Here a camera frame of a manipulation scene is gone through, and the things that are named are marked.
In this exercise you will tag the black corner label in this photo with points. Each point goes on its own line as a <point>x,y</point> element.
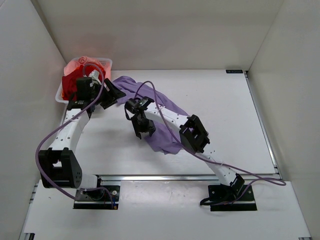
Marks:
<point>234,71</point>

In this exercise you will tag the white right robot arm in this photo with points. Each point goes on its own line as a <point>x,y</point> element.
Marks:
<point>193,136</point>

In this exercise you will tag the aluminium table edge rail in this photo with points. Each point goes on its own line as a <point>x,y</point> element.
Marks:
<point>177,177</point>

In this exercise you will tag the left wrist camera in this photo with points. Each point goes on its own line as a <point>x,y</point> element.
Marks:
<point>94,75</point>

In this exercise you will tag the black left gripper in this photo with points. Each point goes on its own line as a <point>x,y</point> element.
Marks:
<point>112,94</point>

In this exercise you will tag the orange t shirt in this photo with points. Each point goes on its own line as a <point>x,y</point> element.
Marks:
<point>89,67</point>

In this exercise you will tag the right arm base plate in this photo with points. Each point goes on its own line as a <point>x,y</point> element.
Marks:
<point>222,200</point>

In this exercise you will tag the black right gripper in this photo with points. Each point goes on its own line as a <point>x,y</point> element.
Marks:
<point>150,128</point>

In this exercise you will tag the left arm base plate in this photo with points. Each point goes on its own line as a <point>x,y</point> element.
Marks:
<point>98,199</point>

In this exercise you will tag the pink t shirt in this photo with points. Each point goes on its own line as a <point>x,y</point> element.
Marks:
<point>76,62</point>

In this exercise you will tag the dark red t shirt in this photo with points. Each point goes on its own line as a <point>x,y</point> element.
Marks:
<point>69,85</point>

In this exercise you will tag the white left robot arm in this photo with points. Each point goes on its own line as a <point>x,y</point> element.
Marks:
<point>59,165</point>

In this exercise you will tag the white plastic laundry basket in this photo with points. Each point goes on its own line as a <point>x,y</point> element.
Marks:
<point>83,84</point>

